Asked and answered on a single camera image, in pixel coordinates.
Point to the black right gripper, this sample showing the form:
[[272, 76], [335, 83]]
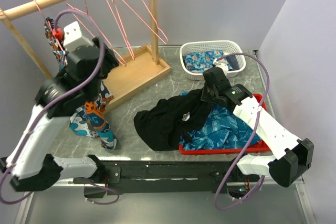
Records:
[[205, 97]]

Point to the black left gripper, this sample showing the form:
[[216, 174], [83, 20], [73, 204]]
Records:
[[110, 63]]

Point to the black shorts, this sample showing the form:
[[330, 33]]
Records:
[[162, 127]]

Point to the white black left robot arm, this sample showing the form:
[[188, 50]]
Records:
[[31, 166]]

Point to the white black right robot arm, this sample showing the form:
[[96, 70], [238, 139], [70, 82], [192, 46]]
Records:
[[291, 156]]

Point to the blue floral shorts in basket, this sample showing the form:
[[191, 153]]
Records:
[[198, 62]]

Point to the blue leaf-print shorts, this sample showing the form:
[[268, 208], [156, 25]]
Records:
[[223, 129]]

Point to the orange blue patterned shorts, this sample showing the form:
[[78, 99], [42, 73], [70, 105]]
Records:
[[88, 119]]

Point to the pink hanger holding shorts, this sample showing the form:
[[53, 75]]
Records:
[[54, 32]]

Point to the dark denim cloth in basket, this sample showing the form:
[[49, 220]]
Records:
[[232, 60]]

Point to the white plastic basket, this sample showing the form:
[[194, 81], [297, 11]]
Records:
[[230, 48]]

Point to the wooden clothes rack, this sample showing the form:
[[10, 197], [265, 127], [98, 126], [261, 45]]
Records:
[[144, 65]]

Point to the red plastic tray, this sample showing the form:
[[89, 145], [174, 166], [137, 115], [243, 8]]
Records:
[[225, 150]]

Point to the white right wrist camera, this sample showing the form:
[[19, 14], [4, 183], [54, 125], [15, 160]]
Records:
[[221, 65]]

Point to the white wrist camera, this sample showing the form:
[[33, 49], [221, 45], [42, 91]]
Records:
[[221, 65], [73, 37]]

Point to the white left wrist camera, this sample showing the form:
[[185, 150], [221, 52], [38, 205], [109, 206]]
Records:
[[73, 37]]

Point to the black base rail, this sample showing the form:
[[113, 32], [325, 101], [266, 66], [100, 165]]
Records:
[[124, 177]]

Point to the aluminium frame rail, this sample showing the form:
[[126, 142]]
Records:
[[241, 178]]

